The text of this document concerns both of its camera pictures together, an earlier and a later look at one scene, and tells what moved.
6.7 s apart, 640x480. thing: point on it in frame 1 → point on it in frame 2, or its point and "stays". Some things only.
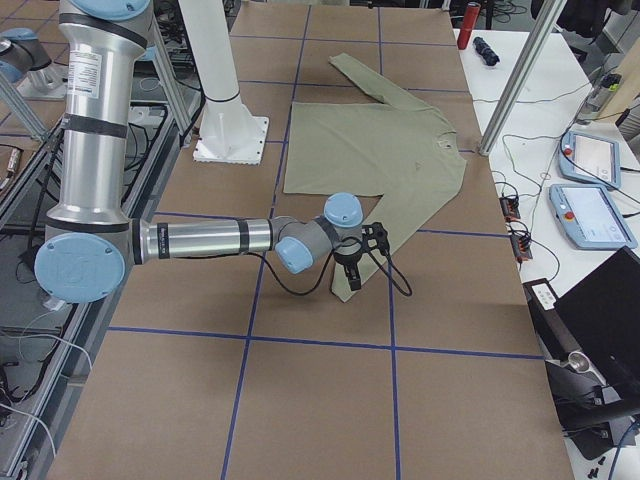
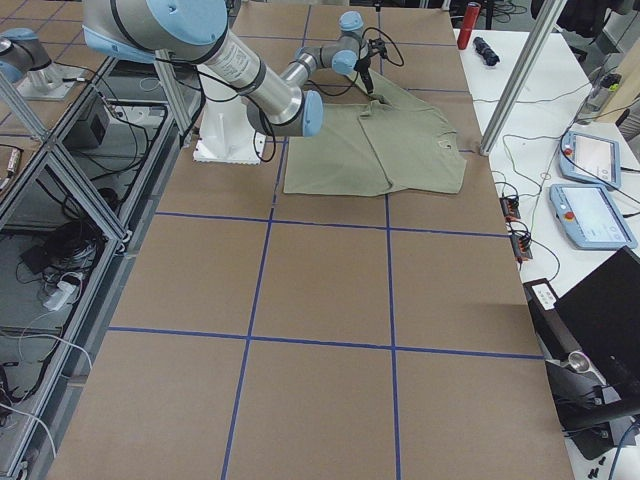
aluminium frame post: x=522 y=75 stays
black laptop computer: x=603 y=312 stays
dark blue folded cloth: x=485 y=51 stays
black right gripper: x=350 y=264 → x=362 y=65
